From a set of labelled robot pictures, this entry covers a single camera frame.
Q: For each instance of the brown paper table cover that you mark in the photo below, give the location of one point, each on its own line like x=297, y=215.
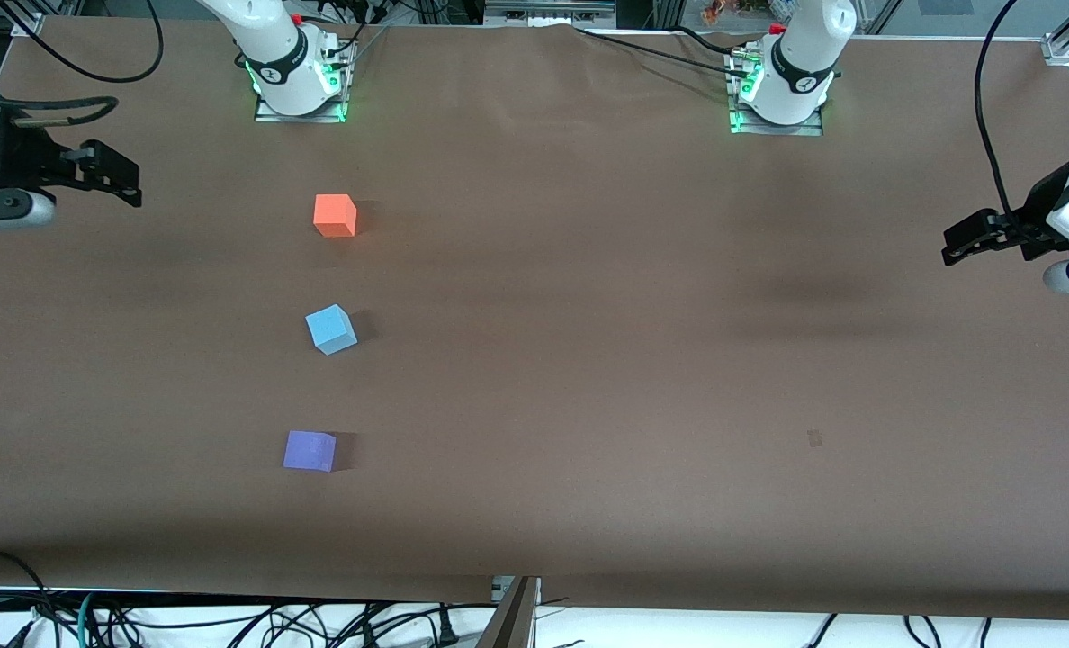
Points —
x=534, y=360

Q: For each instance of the purple foam block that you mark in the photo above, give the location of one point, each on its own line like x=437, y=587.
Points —
x=308, y=452

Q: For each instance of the orange coloured clutter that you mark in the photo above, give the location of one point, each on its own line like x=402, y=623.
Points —
x=741, y=11

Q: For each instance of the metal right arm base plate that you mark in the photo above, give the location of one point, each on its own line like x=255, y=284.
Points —
x=269, y=115

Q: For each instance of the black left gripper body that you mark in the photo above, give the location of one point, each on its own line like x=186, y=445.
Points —
x=1027, y=222

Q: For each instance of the aluminium profile post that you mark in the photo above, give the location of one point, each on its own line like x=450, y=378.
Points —
x=512, y=621

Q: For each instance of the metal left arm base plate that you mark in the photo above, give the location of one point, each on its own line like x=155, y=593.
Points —
x=773, y=129

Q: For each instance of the light blue foam block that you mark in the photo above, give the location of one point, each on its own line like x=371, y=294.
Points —
x=329, y=328

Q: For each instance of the orange foam block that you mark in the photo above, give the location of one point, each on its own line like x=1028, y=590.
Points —
x=333, y=218

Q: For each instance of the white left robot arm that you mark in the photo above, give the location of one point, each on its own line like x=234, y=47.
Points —
x=795, y=54

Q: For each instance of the grey equipment box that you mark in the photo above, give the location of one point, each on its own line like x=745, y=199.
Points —
x=548, y=11

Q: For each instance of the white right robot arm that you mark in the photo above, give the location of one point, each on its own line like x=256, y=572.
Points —
x=273, y=54

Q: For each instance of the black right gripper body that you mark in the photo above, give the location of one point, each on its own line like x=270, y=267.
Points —
x=23, y=163

